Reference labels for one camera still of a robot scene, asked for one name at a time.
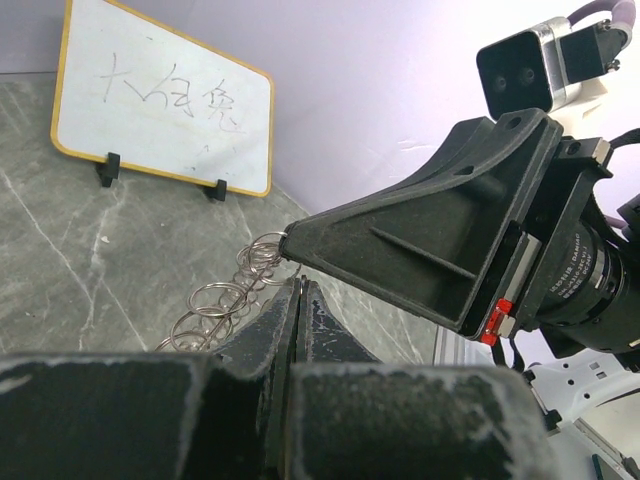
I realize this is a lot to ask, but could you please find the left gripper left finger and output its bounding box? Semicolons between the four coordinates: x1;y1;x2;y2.
1;280;300;479

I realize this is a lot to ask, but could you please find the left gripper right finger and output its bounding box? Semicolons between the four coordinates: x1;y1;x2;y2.
289;282;555;479

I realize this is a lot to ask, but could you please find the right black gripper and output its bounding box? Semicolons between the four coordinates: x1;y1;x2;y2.
280;109;613;345

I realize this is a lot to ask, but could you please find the metal disc with keyrings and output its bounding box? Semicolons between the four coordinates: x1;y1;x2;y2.
155;231;301;353

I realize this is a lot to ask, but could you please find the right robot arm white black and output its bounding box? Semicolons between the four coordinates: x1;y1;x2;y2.
279;109;639;479

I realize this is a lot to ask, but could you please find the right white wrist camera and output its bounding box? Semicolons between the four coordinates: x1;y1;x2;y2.
476;17;632;120

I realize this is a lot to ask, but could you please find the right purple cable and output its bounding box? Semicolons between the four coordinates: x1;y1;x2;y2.
566;0;638;31

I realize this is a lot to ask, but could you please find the small whiteboard yellow frame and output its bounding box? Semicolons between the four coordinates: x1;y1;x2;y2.
50;1;275;197

